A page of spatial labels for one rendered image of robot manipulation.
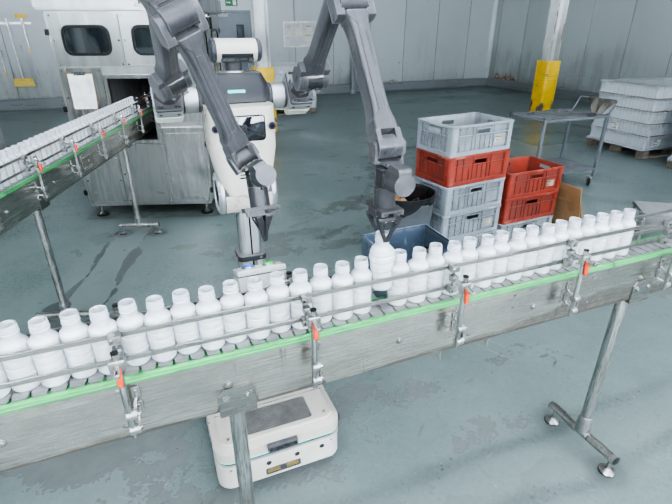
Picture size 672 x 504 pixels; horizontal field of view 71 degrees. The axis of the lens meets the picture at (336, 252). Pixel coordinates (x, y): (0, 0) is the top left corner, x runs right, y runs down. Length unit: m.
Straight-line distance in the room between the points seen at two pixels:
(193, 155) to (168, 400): 3.73
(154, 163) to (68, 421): 3.84
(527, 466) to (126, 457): 1.77
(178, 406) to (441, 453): 1.38
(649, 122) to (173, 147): 6.38
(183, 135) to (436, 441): 3.56
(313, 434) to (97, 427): 1.02
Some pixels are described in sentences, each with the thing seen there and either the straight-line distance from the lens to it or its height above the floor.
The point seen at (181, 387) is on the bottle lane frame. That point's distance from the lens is 1.26.
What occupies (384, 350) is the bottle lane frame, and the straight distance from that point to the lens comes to 1.40.
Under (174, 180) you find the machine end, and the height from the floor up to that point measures 0.37.
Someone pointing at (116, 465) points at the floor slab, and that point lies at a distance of 2.45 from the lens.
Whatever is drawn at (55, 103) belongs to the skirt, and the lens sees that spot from 13.22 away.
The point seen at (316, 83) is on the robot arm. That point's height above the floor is 1.57.
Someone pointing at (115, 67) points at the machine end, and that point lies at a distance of 4.87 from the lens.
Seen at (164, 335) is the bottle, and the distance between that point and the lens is 1.19.
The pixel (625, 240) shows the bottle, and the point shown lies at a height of 1.06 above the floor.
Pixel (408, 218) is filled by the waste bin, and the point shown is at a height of 0.51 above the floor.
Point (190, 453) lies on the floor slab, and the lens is 2.39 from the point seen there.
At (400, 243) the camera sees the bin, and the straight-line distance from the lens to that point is 2.07.
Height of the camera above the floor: 1.73
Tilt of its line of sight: 26 degrees down
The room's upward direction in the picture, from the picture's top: straight up
